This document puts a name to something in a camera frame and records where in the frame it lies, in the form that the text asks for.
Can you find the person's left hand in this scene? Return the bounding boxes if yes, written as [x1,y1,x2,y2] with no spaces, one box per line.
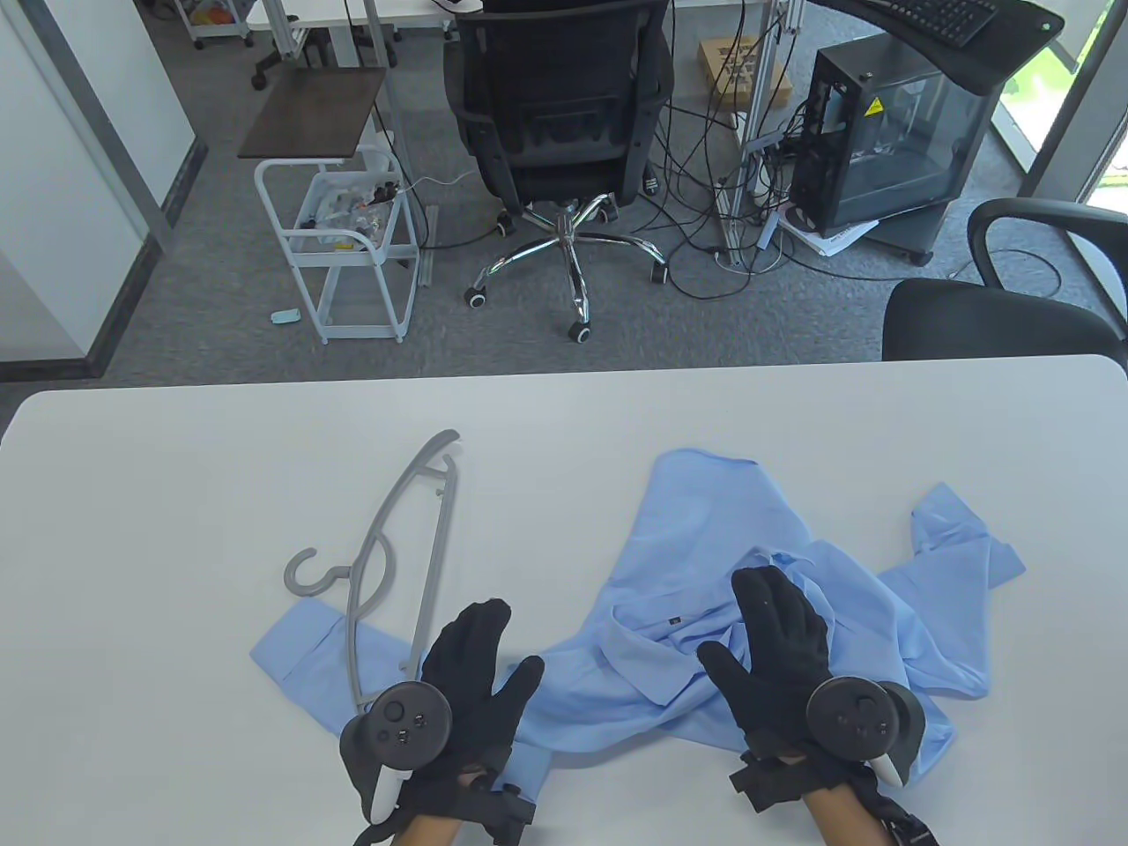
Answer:
[414,599,545,794]

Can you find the person's right hand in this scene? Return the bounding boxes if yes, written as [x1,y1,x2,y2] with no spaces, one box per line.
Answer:
[697,566,835,759]

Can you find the gray plastic hanger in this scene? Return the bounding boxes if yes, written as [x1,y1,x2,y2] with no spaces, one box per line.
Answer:
[283,429,462,710]

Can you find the light blue long-sleeve shirt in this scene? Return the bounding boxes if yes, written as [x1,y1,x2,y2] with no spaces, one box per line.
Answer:
[249,449,1028,798]

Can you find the person's left forearm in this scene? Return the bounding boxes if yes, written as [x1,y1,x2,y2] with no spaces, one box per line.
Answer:
[392,811,464,846]

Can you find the person's right forearm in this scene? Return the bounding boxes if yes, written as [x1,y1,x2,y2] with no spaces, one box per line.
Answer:
[798,784,887,846]

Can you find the black tracking controller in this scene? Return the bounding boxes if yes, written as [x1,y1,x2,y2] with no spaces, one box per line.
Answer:
[806,677,928,788]
[339,683,453,825]

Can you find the white rolling cart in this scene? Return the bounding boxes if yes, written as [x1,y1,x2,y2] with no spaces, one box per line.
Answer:
[254,145,422,345]

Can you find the black armrest office chair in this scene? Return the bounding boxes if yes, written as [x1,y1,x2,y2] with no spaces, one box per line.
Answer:
[882,198,1128,362]

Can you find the white papers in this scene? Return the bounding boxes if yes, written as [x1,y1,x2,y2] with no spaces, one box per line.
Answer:
[780,207,882,258]

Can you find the black rolling stand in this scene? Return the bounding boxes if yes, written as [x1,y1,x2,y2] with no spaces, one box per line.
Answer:
[868,207,948,265]

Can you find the clear plastic parts bin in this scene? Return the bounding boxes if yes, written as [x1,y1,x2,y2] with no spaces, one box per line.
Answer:
[295,172,402,256]

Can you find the black computer tower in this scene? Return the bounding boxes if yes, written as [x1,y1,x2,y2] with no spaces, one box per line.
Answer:
[789,35,1006,237]

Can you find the cardboard box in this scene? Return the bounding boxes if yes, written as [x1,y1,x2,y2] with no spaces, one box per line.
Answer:
[697,35,794,113]

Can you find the brown wooden side table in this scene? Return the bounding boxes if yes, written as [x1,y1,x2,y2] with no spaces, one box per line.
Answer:
[238,67,389,160]

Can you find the black mesh office chair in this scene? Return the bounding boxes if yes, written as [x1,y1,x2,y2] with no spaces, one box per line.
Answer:
[441,0,675,345]

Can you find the black desk top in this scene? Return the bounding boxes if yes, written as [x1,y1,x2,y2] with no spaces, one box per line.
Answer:
[806,0,1065,93]

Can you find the black chair base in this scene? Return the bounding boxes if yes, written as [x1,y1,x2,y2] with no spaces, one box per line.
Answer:
[251,40,336,91]

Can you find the black keyboard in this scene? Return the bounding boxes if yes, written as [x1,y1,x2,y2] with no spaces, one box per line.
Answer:
[875,0,1001,47]

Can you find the white desk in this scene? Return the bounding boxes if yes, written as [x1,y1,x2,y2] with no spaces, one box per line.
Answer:
[247,0,459,67]

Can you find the small white shelf cart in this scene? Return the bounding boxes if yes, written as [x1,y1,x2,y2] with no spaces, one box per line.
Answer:
[174,0,255,49]

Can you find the tangle of black cables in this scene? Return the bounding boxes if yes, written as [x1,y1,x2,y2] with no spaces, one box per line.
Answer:
[639,88,882,302]

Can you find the aluminium frame post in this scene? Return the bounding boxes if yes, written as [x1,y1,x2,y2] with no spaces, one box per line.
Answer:
[718,0,805,265]

